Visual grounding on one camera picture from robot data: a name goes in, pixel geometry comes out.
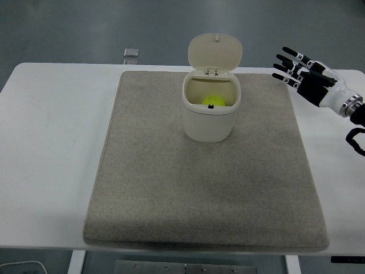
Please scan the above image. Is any yellow-green tennis ball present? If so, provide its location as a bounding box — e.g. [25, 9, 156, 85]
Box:
[201, 95, 228, 107]

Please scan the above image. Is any black table control panel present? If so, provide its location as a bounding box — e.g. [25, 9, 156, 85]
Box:
[330, 256, 365, 263]

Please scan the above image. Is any cream plastic bin with lid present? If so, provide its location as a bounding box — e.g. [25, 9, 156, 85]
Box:
[180, 34, 244, 143]

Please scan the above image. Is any white cable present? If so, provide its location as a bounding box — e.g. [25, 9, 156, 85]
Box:
[0, 260, 48, 274]

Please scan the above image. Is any grey felt mat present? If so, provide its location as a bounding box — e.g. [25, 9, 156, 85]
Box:
[82, 70, 330, 252]

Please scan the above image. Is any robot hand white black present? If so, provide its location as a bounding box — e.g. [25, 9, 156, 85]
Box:
[271, 46, 358, 115]

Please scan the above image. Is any white table leg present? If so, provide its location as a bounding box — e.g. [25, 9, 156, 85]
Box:
[284, 254, 300, 274]
[67, 250, 87, 274]

